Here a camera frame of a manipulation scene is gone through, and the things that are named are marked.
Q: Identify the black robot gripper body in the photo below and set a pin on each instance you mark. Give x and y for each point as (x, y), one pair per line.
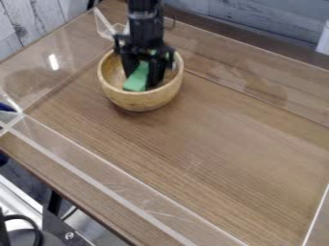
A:
(143, 44)

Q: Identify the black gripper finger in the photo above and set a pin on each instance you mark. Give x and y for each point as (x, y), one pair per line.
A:
(130, 63)
(157, 68)

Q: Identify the green rectangular block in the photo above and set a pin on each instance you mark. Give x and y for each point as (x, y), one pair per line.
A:
(135, 83)

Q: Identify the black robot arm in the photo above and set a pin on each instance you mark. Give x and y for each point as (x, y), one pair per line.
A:
(147, 6)

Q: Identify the brown wooden bowl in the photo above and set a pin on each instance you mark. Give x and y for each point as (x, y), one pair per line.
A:
(138, 101)

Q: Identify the clear acrylic corner bracket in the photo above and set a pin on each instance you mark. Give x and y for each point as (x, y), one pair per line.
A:
(107, 29)

